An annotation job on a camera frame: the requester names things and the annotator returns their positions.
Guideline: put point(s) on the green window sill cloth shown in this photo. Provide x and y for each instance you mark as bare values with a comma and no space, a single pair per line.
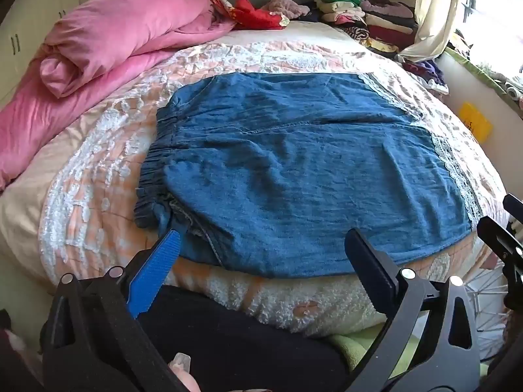
486,75

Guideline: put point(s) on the window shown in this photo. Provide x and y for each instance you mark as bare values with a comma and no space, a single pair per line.
502,8

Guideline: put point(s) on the purple clothes heap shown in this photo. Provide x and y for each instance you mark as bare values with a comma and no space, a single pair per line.
427,69

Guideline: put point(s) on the cream curtain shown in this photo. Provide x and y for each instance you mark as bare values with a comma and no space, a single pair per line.
437,8

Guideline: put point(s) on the person's left hand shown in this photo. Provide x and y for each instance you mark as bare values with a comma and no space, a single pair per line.
184,369

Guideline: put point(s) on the cream wardrobe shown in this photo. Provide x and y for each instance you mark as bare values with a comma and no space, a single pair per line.
32,20

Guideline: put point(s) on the person's black clothing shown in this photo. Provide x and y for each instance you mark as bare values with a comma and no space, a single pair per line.
245,347

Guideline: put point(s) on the peach and white textured blanket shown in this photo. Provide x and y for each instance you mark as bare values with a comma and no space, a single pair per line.
122,130

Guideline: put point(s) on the pile of folded clothes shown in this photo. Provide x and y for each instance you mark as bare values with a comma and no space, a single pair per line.
380,20

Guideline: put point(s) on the light green fleece cloth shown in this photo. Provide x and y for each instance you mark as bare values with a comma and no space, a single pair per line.
355,347

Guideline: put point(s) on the pink duvet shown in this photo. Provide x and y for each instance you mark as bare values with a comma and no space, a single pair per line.
102,36

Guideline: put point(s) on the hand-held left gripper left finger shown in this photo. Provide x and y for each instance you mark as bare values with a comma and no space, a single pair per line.
158,267

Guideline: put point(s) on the blue denim pants lace trim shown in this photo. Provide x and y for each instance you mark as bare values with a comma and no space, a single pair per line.
306,163

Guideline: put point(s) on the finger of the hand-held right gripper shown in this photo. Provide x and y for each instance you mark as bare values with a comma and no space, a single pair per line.
496,232
515,210

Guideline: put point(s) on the red floral cloth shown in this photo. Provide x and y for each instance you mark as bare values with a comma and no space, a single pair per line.
253,16

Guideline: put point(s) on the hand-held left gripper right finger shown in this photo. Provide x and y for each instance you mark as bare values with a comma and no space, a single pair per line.
367,259

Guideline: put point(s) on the mauve fluffy cloth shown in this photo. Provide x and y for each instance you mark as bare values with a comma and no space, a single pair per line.
286,6

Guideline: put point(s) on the cream bed sheet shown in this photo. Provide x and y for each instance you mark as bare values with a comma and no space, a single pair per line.
20,220

